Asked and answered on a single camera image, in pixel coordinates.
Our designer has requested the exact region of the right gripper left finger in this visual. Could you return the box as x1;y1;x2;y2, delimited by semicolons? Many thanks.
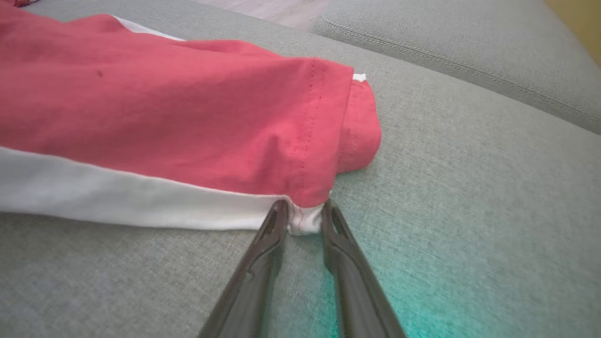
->
197;200;290;338

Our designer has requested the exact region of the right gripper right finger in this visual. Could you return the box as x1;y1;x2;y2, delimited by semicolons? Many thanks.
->
321;199;407;338

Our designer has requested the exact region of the red white basketball jersey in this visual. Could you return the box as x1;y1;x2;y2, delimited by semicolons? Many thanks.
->
0;0;382;236

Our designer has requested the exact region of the grey sofa seat cushion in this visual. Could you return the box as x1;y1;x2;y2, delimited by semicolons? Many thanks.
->
311;0;601;136

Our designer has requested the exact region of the yellow sofa back cushion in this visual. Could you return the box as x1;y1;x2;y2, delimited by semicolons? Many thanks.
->
544;0;601;69

